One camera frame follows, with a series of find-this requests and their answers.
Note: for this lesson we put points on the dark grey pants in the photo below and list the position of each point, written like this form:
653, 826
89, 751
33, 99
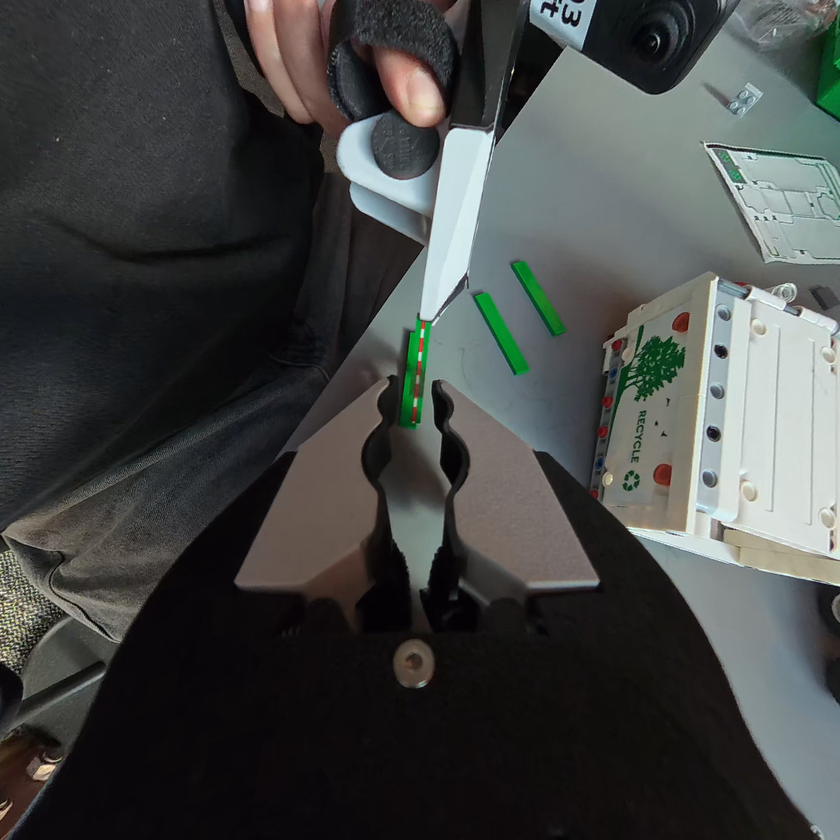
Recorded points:
197, 459

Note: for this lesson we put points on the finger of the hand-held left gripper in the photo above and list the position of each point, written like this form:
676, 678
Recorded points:
453, 216

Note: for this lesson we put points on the person's left hand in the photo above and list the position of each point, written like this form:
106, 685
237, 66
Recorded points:
289, 65

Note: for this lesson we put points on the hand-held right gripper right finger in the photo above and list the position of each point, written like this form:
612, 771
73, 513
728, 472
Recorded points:
518, 525

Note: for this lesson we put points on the small grey lego plate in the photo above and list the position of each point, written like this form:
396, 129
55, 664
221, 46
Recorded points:
745, 100

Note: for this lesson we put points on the green lego tile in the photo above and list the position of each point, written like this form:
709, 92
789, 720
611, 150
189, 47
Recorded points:
538, 298
502, 333
405, 394

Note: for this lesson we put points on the black sweater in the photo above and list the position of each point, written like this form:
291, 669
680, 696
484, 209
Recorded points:
131, 197

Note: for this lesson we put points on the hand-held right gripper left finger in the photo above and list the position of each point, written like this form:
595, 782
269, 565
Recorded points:
315, 525

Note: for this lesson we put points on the dark grey lego piece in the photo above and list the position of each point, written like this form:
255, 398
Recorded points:
821, 296

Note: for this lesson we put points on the clear plastic bag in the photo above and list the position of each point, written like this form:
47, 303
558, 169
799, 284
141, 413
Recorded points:
787, 19

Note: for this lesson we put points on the white lego garbage truck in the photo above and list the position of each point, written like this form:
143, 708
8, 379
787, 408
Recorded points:
754, 426

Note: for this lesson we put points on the lego sticker sheet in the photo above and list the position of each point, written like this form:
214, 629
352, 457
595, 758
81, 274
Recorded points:
781, 210

